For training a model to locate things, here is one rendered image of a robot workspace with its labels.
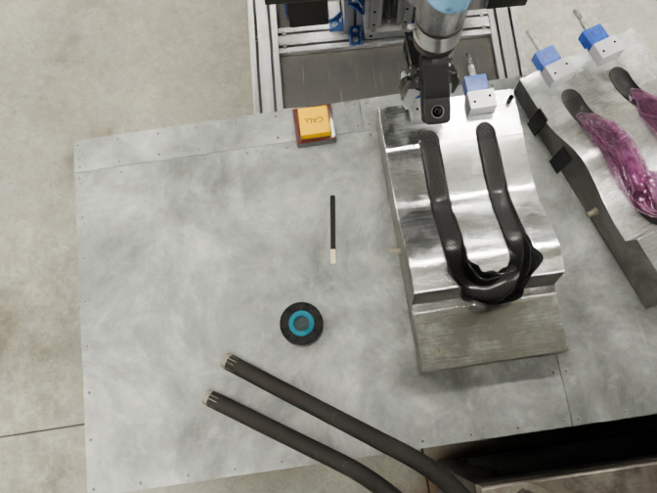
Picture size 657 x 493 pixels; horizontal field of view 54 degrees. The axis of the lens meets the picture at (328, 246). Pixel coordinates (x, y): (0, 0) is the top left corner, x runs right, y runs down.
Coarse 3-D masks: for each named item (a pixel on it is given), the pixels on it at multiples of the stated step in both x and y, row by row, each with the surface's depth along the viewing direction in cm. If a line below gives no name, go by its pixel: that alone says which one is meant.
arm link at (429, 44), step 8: (416, 32) 99; (416, 40) 100; (424, 40) 98; (432, 40) 97; (440, 40) 96; (448, 40) 97; (456, 40) 98; (424, 48) 99; (432, 48) 99; (440, 48) 98; (448, 48) 99
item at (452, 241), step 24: (432, 144) 121; (480, 144) 121; (432, 168) 120; (432, 192) 119; (504, 192) 118; (504, 216) 115; (456, 240) 113; (504, 240) 111; (528, 240) 110; (456, 264) 113; (528, 264) 110; (480, 288) 115; (504, 288) 115
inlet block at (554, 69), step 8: (528, 32) 129; (536, 40) 128; (536, 48) 128; (552, 48) 127; (536, 56) 127; (544, 56) 127; (552, 56) 126; (536, 64) 128; (544, 64) 126; (552, 64) 125; (560, 64) 125; (568, 64) 124; (544, 72) 126; (552, 72) 124; (560, 72) 124; (568, 72) 124; (552, 80) 124; (560, 80) 125
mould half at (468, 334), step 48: (384, 144) 121; (480, 192) 118; (528, 192) 118; (432, 240) 113; (480, 240) 112; (432, 288) 109; (528, 288) 115; (432, 336) 114; (480, 336) 114; (528, 336) 113
